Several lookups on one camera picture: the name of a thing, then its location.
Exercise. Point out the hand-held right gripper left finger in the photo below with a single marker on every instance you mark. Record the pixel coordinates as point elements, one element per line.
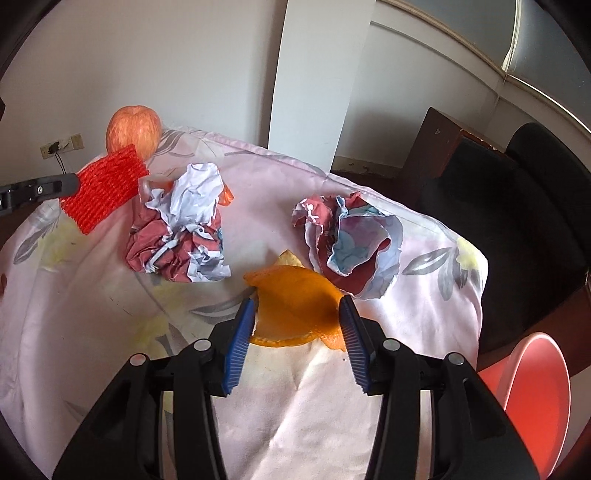
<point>238,350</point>

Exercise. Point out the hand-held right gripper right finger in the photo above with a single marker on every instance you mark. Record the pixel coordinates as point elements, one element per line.
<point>353,350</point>

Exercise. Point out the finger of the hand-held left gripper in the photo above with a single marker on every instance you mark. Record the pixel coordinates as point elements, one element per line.
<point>41,189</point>

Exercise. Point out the red foam fruit net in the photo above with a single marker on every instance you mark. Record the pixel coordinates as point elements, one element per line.
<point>101,189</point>

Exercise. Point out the orange peel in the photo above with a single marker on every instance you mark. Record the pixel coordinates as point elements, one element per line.
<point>295,295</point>

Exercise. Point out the printed paper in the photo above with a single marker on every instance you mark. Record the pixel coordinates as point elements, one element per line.
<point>184,240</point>
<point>351,249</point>

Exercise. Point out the pink plastic bucket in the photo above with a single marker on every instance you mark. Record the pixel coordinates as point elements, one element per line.
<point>535,406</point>

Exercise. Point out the black power plug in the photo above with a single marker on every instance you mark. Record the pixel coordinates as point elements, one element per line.
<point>53,147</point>

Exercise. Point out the red apple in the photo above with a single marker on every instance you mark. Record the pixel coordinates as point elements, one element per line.
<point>134,127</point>

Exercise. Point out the floral pink tablecloth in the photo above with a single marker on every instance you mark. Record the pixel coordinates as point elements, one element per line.
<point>92,300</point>

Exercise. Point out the black leather wooden armchair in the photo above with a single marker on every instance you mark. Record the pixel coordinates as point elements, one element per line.
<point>508,221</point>

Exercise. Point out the white wall socket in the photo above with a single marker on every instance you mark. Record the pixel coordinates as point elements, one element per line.
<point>74,142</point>

